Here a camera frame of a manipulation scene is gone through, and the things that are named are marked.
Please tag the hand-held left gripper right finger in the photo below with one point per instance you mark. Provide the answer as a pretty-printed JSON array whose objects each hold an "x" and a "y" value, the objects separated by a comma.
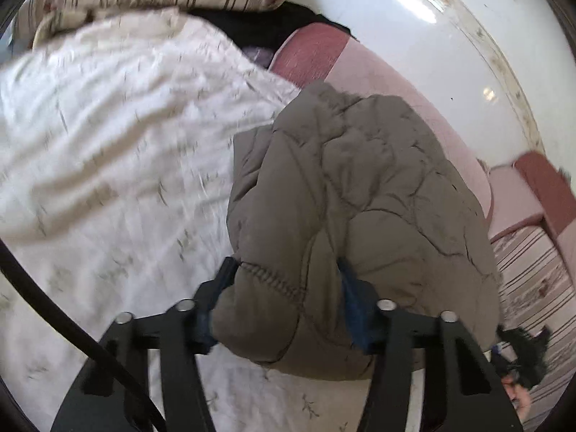
[{"x": 360, "y": 315}]

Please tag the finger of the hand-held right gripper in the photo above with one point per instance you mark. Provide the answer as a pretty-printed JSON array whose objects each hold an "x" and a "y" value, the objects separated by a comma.
[{"x": 526, "y": 351}]

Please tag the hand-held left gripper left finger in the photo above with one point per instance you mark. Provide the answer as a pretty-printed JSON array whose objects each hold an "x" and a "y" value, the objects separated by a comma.
[{"x": 198, "y": 319}]

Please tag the grey-brown padded hooded jacket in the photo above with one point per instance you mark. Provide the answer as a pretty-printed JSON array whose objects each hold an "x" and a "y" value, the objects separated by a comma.
[{"x": 360, "y": 198}]

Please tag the person's right hand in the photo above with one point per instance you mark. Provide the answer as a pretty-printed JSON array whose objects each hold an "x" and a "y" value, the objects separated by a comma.
[{"x": 519, "y": 400}]

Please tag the pink and red cushion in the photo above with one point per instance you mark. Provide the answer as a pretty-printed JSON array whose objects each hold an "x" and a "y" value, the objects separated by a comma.
[{"x": 540, "y": 189}]

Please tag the white leaf print quilt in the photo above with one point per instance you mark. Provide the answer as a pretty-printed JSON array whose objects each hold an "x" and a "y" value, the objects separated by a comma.
[{"x": 126, "y": 153}]

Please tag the pink bolster pillow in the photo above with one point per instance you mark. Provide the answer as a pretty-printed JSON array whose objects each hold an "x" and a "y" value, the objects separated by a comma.
[{"x": 382, "y": 72}]

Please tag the purple patterned cloth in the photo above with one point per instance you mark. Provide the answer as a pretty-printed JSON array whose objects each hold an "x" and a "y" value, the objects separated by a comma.
[{"x": 260, "y": 58}]

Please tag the black cloth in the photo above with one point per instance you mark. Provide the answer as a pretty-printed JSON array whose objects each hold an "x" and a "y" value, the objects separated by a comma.
[{"x": 270, "y": 22}]

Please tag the cream cloth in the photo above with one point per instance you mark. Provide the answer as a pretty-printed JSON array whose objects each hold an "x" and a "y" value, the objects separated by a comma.
[{"x": 67, "y": 22}]

